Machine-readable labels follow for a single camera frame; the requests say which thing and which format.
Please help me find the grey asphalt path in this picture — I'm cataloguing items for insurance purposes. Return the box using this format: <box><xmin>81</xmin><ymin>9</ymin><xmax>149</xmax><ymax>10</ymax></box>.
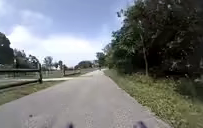
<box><xmin>0</xmin><ymin>69</ymin><xmax>172</xmax><ymax>128</ymax></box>

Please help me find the row of distant trees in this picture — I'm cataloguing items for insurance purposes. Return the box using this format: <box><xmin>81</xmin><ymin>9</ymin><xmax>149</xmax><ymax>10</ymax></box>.
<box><xmin>13</xmin><ymin>48</ymin><xmax>107</xmax><ymax>71</ymax></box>

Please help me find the shaded grass verge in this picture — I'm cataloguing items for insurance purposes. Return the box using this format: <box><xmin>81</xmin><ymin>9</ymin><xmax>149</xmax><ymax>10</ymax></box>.
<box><xmin>103</xmin><ymin>68</ymin><xmax>203</xmax><ymax>128</ymax></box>

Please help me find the wood of dense trees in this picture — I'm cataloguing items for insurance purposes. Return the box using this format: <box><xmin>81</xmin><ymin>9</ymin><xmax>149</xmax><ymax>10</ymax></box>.
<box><xmin>102</xmin><ymin>0</ymin><xmax>203</xmax><ymax>79</ymax></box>

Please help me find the pale road beyond fence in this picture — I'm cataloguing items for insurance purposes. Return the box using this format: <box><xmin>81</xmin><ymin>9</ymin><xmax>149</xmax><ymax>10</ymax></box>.
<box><xmin>0</xmin><ymin>71</ymin><xmax>78</xmax><ymax>90</ymax></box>

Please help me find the large round tree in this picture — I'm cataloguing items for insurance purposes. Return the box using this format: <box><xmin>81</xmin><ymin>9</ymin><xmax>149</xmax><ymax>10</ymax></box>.
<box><xmin>0</xmin><ymin>31</ymin><xmax>16</xmax><ymax>68</ymax></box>

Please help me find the dark wooden rail fence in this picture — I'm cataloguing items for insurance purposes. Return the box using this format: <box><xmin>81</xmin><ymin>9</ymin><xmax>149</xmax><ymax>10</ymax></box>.
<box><xmin>0</xmin><ymin>62</ymin><xmax>82</xmax><ymax>92</ymax></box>

